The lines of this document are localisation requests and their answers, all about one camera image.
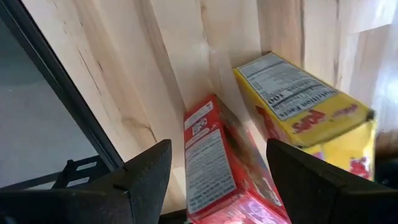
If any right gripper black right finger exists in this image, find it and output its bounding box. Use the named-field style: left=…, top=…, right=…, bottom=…
left=266, top=138, right=398, bottom=224

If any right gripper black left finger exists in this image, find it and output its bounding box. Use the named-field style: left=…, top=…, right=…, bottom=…
left=0, top=139, right=173, bottom=224

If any red Froot Loops cereal box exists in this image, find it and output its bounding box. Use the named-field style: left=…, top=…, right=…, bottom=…
left=182, top=94, right=292, bottom=224

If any yellow Pops cereal box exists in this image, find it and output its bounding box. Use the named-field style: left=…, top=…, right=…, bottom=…
left=232, top=52, right=377, bottom=182

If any black aluminium table frame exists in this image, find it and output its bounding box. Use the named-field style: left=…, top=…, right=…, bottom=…
left=0, top=0, right=125, bottom=190

